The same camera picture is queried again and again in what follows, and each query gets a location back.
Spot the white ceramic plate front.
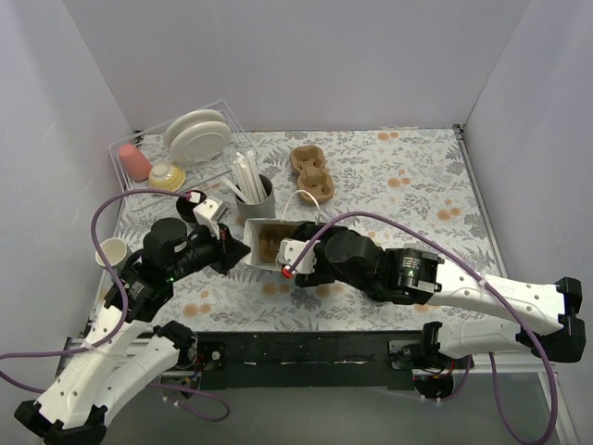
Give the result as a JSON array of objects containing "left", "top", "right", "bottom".
[{"left": 170, "top": 121, "right": 232, "bottom": 165}]

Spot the stack of black cups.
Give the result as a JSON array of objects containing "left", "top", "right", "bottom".
[{"left": 175, "top": 190, "right": 208, "bottom": 224}]

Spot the yellow polka dot bowl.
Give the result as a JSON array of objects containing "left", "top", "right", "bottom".
[{"left": 148, "top": 162, "right": 186, "bottom": 192}]

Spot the wrapped white straws bundle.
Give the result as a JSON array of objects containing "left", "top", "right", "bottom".
[{"left": 221, "top": 150, "right": 270, "bottom": 205}]

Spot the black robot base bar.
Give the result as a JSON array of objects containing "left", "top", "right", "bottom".
[{"left": 159, "top": 324, "right": 473, "bottom": 393}]

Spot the white ceramic plate back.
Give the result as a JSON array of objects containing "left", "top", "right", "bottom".
[{"left": 163, "top": 109, "right": 225, "bottom": 147}]

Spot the light blue paper bag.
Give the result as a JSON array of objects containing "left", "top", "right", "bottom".
[{"left": 243, "top": 190, "right": 321, "bottom": 272}]

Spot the brown cardboard cup carrier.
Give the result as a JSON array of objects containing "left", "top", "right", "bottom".
[{"left": 259, "top": 224, "right": 297, "bottom": 263}]

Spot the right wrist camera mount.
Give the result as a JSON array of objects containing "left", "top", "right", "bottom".
[{"left": 276, "top": 238, "right": 317, "bottom": 278}]

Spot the white ceramic plate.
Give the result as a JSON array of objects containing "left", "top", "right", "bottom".
[
  {"left": 170, "top": 121, "right": 232, "bottom": 165},
  {"left": 163, "top": 109, "right": 225, "bottom": 147}
]

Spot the pink plastic cup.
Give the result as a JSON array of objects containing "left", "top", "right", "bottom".
[{"left": 118, "top": 144, "right": 152, "bottom": 182}]

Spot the grey cylindrical straw holder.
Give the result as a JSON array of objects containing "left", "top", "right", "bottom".
[{"left": 234, "top": 174, "right": 276, "bottom": 221}]

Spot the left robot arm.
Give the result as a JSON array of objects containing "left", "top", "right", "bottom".
[{"left": 15, "top": 218, "right": 250, "bottom": 444}]

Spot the grey-green ceramic mug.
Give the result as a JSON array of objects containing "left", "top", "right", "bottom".
[{"left": 100, "top": 237, "right": 131, "bottom": 273}]

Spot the white wire dish rack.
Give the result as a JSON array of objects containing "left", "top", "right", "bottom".
[{"left": 108, "top": 100, "right": 258, "bottom": 191}]

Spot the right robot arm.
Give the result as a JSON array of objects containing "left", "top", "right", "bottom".
[{"left": 277, "top": 222, "right": 587, "bottom": 369}]

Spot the floral patterned table mat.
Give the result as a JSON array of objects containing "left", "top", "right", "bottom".
[{"left": 95, "top": 128, "right": 516, "bottom": 333}]

